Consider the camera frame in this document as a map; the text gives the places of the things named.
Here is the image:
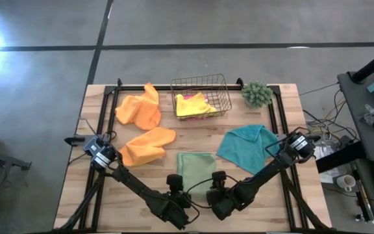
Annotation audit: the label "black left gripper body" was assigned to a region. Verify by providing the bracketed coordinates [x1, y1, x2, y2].
[167, 191, 193, 209]

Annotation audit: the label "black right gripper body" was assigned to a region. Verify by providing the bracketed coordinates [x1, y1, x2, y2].
[206, 188, 227, 206]

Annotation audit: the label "light green microfiber towel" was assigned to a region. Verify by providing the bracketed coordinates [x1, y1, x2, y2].
[177, 152, 217, 196]

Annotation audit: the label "teal microfiber towel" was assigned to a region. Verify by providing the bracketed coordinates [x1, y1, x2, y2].
[216, 124, 281, 176]

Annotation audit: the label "orange microfiber towel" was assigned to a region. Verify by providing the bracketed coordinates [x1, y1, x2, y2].
[114, 82, 162, 131]
[118, 126, 177, 168]

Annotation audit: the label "yellow microfiber towel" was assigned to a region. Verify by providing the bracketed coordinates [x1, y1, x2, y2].
[175, 92, 218, 118]

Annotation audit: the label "pink microfiber towel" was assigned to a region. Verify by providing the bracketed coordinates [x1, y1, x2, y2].
[182, 93, 209, 122]

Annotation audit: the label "small artificial potted plant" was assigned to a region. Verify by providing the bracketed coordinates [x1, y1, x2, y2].
[241, 80, 274, 109]

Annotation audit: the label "black desk crossbar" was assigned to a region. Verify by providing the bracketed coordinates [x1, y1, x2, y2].
[315, 140, 366, 174]

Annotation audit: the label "white mug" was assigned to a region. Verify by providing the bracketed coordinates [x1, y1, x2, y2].
[336, 174, 357, 193]

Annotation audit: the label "grey side desk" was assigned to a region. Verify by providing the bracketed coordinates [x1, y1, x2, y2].
[337, 66, 374, 234]

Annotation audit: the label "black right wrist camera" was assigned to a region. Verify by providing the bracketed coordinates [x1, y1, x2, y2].
[211, 170, 228, 191]

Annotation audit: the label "wire basket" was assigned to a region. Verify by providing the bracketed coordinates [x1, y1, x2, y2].
[169, 73, 232, 122]

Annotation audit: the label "black aluminium table frame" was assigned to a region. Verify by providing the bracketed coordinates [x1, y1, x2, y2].
[53, 77, 334, 233]

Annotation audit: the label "tangled floor cables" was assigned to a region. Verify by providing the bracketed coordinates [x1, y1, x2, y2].
[302, 83, 360, 144]

